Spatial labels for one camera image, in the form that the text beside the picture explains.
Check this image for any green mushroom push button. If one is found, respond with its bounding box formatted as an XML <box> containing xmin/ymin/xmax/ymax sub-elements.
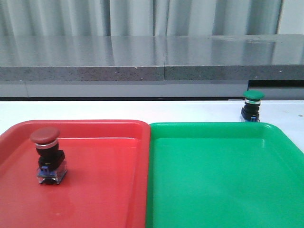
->
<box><xmin>240</xmin><ymin>90</ymin><xmax>265</xmax><ymax>122</ymax></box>

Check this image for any red mushroom push button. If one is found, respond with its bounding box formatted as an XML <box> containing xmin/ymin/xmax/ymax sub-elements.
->
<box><xmin>30</xmin><ymin>127</ymin><xmax>67</xmax><ymax>184</ymax></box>

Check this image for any green plastic tray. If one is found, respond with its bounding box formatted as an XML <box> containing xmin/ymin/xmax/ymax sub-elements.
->
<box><xmin>146</xmin><ymin>123</ymin><xmax>304</xmax><ymax>228</ymax></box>

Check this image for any grey granite counter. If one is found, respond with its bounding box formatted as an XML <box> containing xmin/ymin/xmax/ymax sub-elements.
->
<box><xmin>0</xmin><ymin>35</ymin><xmax>304</xmax><ymax>100</ymax></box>

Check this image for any red plastic tray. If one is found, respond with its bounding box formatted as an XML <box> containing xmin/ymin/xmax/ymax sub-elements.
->
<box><xmin>0</xmin><ymin>120</ymin><xmax>151</xmax><ymax>228</ymax></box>

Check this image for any white pleated curtain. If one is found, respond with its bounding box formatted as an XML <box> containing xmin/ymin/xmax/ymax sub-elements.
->
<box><xmin>0</xmin><ymin>0</ymin><xmax>304</xmax><ymax>36</ymax></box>

